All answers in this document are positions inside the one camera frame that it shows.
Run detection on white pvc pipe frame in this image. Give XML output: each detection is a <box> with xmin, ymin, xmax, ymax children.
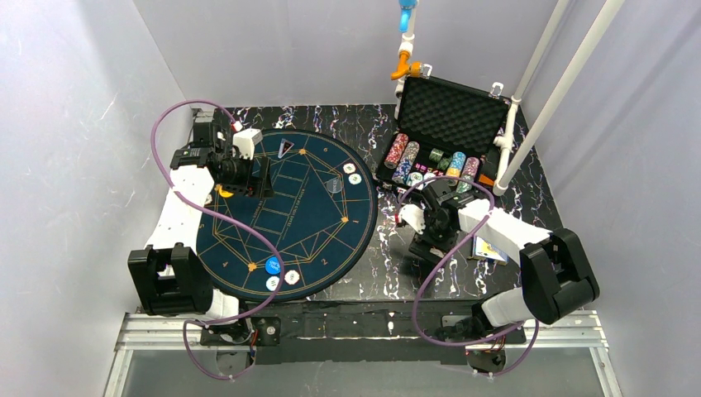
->
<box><xmin>493</xmin><ymin>1</ymin><xmax>624</xmax><ymax>196</ymax></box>

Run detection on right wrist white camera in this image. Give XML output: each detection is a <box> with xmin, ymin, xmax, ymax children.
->
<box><xmin>398</xmin><ymin>204</ymin><xmax>426</xmax><ymax>235</ymax></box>

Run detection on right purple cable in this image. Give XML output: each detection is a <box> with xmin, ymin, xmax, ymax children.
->
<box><xmin>397</xmin><ymin>175</ymin><xmax>541</xmax><ymax>379</ymax></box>

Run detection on light blue poker chip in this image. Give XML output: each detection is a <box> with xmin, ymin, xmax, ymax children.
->
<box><xmin>265</xmin><ymin>275</ymin><xmax>280</xmax><ymax>292</ymax></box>

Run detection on purple chip row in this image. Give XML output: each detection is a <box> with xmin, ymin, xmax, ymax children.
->
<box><xmin>456</xmin><ymin>157</ymin><xmax>480</xmax><ymax>193</ymax></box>

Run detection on light blue chip row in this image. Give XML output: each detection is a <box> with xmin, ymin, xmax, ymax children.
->
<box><xmin>446</xmin><ymin>151</ymin><xmax>466</xmax><ymax>177</ymax></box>

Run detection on black poker chip case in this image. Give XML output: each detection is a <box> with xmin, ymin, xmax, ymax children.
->
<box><xmin>396</xmin><ymin>76</ymin><xmax>510</xmax><ymax>167</ymax></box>

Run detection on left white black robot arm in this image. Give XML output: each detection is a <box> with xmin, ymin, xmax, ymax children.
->
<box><xmin>127</xmin><ymin>122</ymin><xmax>272</xmax><ymax>324</ymax></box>

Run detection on purple cable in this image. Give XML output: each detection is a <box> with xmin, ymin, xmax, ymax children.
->
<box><xmin>397</xmin><ymin>175</ymin><xmax>541</xmax><ymax>379</ymax></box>
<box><xmin>150</xmin><ymin>100</ymin><xmax>286</xmax><ymax>381</ymax></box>

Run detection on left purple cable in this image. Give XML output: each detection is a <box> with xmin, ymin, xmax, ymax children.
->
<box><xmin>150</xmin><ymin>100</ymin><xmax>286</xmax><ymax>381</ymax></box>

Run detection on round dark blue poker mat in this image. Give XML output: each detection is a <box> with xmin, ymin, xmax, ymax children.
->
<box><xmin>197</xmin><ymin>129</ymin><xmax>378</xmax><ymax>302</ymax></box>

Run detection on red white poker chip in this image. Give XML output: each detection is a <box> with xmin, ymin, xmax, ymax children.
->
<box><xmin>284</xmin><ymin>270</ymin><xmax>301</xmax><ymax>285</ymax></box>

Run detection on aluminium rail front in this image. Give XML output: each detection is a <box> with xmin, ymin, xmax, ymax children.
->
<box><xmin>105</xmin><ymin>310</ymin><xmax>622</xmax><ymax>396</ymax></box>

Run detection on playing card deck box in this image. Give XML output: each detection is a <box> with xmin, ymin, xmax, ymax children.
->
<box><xmin>472</xmin><ymin>237</ymin><xmax>508</xmax><ymax>265</ymax></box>

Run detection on clear dealer button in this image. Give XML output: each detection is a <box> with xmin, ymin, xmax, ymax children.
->
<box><xmin>324</xmin><ymin>177</ymin><xmax>344</xmax><ymax>195</ymax></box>

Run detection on green chip row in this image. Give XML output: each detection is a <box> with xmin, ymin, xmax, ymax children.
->
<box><xmin>429</xmin><ymin>148</ymin><xmax>452</xmax><ymax>171</ymax></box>

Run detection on orange pipe clamp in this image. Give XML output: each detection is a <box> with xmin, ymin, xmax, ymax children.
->
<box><xmin>390</xmin><ymin>50</ymin><xmax>423</xmax><ymax>80</ymax></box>

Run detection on yellow big blind button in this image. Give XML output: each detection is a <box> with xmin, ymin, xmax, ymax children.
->
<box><xmin>215</xmin><ymin>184</ymin><xmax>234</xmax><ymax>199</ymax></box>

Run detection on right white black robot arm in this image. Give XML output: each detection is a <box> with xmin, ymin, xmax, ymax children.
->
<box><xmin>395</xmin><ymin>176</ymin><xmax>600</xmax><ymax>346</ymax></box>

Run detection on blue small blind button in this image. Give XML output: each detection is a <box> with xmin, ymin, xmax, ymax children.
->
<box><xmin>265</xmin><ymin>256</ymin><xmax>281</xmax><ymax>275</ymax></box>

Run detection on red white chip row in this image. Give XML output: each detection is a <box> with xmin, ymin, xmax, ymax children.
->
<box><xmin>384</xmin><ymin>132</ymin><xmax>408</xmax><ymax>169</ymax></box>

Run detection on loose light blue chips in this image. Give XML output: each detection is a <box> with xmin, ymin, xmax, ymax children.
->
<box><xmin>406</xmin><ymin>171</ymin><xmax>436</xmax><ymax>186</ymax></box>

